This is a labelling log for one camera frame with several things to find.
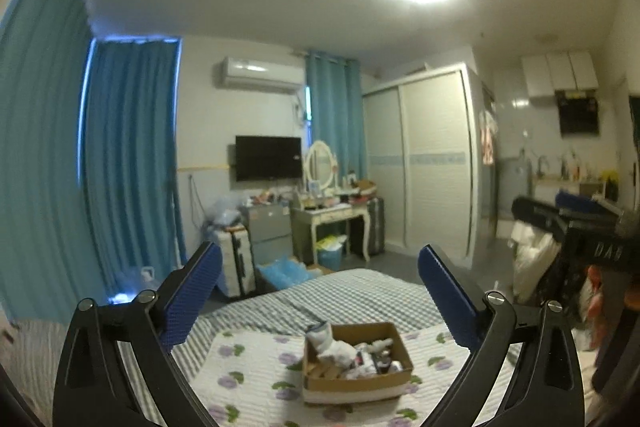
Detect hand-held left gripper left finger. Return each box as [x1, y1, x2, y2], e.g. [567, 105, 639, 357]
[51, 240, 224, 427]

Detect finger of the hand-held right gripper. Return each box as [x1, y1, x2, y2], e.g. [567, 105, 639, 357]
[556, 190, 626, 220]
[511, 195, 573, 234]

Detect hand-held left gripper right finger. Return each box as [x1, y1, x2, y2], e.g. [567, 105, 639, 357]
[417, 244, 587, 427]

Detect floral tissue pack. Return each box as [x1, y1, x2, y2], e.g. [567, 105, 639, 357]
[354, 346, 397, 376]

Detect white sock bundle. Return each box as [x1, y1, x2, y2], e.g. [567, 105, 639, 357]
[319, 341, 362, 367]

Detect brown cardboard box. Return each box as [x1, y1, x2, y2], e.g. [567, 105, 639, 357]
[301, 322, 415, 406]

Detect white sock blue cuff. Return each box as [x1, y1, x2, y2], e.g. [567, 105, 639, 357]
[306, 323, 335, 354]

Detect kitchen counter with bottles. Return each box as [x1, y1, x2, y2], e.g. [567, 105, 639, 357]
[531, 149, 622, 202]

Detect grey washing machine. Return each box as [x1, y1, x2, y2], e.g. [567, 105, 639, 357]
[497, 156, 534, 221]

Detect white clothes pile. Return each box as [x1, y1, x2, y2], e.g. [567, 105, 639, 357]
[509, 221, 559, 304]

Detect clear water jug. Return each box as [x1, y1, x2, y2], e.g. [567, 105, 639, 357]
[116, 265, 162, 304]

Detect white suitcase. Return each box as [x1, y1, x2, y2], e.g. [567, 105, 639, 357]
[211, 223, 257, 299]

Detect white pole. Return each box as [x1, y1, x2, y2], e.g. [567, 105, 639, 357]
[169, 176, 184, 269]

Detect hanging pink clothes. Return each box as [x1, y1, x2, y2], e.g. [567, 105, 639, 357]
[478, 109, 499, 166]

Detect white floral quilt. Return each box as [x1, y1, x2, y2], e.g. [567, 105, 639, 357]
[192, 324, 523, 427]

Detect clear plastic bag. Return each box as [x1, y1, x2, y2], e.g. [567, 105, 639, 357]
[204, 196, 244, 229]

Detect dark suitcase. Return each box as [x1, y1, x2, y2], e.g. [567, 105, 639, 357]
[367, 196, 386, 256]

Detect blue plastic bag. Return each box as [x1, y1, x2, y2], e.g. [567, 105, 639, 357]
[256, 256, 322, 294]

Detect grey mini fridge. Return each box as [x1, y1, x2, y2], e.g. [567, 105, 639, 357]
[238, 201, 294, 266]

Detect white sliding wardrobe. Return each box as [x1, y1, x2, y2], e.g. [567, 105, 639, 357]
[362, 62, 497, 271]

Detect wastebasket with yellow contents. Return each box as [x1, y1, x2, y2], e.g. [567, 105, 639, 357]
[315, 235, 350, 274]

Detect teal window curtain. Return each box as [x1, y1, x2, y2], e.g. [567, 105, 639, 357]
[81, 37, 182, 304]

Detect white dressing table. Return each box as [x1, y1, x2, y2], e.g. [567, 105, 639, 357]
[290, 201, 377, 263]

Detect white oval mirror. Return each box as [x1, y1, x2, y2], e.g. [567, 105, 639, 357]
[302, 140, 339, 196]

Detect wide teal curtain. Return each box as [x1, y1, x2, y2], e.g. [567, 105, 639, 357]
[0, 0, 108, 324]

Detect narrow teal curtain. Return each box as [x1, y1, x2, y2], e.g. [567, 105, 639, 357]
[304, 51, 369, 188]

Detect white air conditioner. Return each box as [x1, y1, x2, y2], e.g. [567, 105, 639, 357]
[216, 55, 306, 94]

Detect white kitchen wall cabinets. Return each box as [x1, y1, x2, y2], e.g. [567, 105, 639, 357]
[521, 50, 600, 101]

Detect black wall television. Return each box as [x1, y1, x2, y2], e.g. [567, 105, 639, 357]
[234, 135, 303, 182]

